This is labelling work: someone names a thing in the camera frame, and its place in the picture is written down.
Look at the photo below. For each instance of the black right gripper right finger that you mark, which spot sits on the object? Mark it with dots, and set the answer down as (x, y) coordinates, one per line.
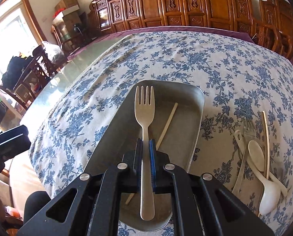
(160, 179)

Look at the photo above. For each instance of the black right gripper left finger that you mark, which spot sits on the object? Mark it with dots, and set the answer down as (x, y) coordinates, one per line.
(132, 179)

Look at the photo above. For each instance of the light wooden chopstick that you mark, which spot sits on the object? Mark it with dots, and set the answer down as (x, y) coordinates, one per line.
(158, 144)

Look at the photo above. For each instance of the beige plastic fork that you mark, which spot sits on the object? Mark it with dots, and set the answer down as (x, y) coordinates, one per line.
(144, 114)

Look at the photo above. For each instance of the white ceramic soup spoon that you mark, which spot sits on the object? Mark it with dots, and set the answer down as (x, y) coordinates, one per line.
(271, 194)

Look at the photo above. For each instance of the grey metal tray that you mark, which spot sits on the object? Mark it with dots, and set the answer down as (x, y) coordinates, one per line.
(179, 142)

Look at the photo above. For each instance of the dark wooden dining chair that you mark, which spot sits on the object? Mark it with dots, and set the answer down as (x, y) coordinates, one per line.
(26, 77)

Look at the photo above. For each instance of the metal fork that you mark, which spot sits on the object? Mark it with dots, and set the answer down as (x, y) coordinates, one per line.
(249, 130)

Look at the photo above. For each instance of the brown wooden chopstick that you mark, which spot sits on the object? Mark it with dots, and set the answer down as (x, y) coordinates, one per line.
(266, 136)

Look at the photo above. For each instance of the blue floral tablecloth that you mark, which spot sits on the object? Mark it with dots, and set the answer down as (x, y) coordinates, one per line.
(205, 85)

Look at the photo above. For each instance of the purple bench cushion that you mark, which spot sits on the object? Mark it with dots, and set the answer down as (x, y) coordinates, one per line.
(238, 35)

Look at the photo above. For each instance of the cardboard boxes stack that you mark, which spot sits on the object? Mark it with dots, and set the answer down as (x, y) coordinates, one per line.
(66, 15)

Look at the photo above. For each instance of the carved wooden long bench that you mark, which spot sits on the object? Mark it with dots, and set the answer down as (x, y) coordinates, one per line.
(110, 16)

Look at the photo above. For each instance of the carved wooden armchair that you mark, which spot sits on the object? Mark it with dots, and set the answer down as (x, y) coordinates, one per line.
(279, 13)

